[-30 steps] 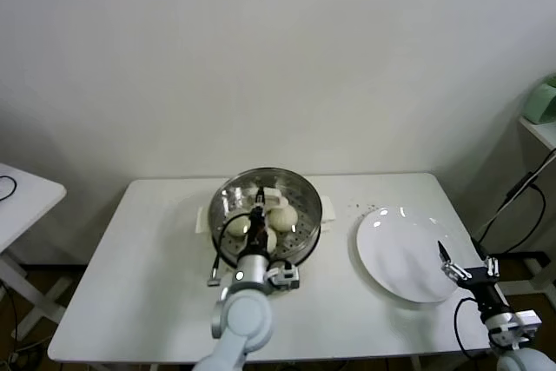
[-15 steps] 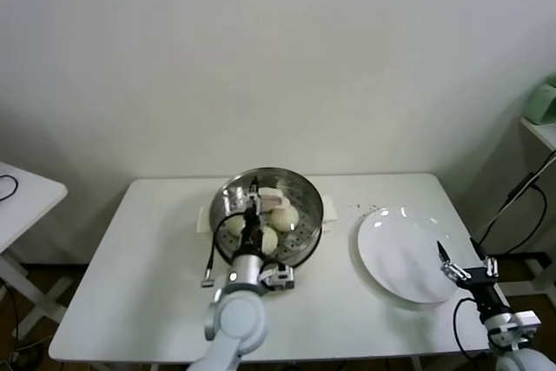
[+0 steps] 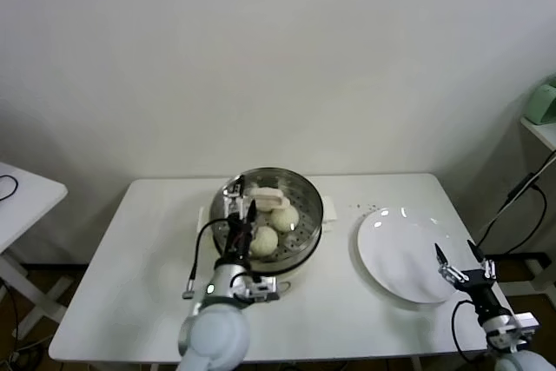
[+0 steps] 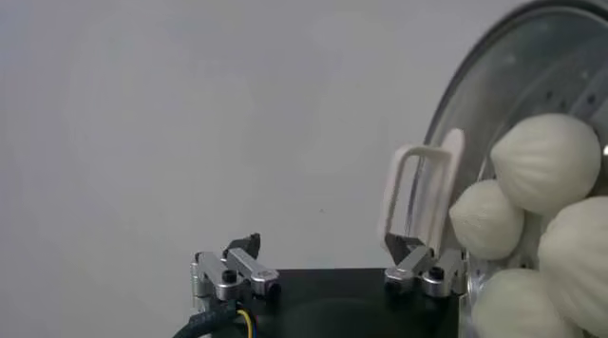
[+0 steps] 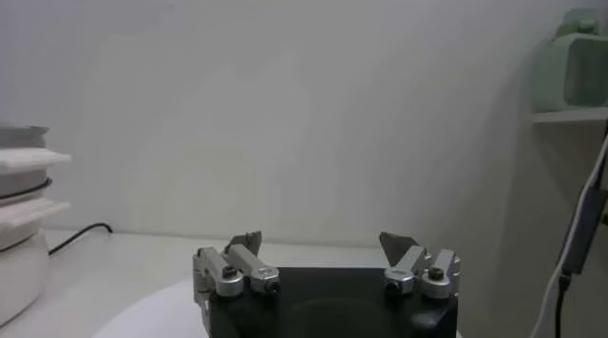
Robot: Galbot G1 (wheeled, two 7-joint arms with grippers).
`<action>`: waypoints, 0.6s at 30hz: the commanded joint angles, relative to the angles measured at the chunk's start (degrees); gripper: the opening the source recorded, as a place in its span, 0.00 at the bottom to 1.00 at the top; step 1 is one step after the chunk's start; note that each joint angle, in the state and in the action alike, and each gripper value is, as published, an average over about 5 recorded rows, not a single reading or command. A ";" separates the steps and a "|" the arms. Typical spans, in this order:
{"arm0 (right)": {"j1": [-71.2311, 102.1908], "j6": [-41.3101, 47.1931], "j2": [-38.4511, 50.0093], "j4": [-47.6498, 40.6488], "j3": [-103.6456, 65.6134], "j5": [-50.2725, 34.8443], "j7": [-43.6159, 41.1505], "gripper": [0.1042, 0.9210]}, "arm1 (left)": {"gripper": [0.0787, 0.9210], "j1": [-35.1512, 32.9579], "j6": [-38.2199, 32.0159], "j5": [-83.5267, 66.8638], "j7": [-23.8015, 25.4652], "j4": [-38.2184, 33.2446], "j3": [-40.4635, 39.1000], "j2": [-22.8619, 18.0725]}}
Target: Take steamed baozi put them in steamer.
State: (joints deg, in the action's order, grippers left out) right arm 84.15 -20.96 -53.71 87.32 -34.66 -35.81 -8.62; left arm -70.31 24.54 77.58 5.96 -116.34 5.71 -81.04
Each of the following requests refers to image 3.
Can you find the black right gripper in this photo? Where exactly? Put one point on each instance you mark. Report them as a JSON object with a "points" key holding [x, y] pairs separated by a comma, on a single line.
{"points": [[480, 290]]}

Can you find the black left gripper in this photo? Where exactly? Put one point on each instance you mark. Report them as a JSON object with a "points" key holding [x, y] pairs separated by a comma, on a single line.
{"points": [[236, 243]]}

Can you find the white steamed baozi bun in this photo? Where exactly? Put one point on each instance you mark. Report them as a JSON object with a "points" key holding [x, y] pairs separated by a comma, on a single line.
{"points": [[263, 243], [284, 219]]}

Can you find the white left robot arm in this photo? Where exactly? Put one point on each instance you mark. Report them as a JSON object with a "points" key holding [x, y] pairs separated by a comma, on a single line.
{"points": [[217, 336]]}

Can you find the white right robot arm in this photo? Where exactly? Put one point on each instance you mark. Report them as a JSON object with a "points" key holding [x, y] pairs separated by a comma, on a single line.
{"points": [[504, 332]]}

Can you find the steel steamer basket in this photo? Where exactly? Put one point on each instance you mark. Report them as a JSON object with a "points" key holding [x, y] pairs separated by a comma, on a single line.
{"points": [[310, 238]]}

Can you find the white round plate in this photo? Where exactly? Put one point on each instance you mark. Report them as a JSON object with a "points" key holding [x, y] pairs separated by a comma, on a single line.
{"points": [[404, 253]]}

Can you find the cream electric cooker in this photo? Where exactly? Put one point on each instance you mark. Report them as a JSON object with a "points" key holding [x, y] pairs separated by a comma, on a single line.
{"points": [[331, 212]]}

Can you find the pale green appliance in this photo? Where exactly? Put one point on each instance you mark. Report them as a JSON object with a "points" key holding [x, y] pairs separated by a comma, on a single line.
{"points": [[543, 99]]}

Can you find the white side table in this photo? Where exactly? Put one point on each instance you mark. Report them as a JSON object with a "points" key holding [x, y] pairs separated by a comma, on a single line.
{"points": [[30, 206]]}

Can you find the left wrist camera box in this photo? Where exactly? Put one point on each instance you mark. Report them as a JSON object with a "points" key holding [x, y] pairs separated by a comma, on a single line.
{"points": [[265, 290]]}

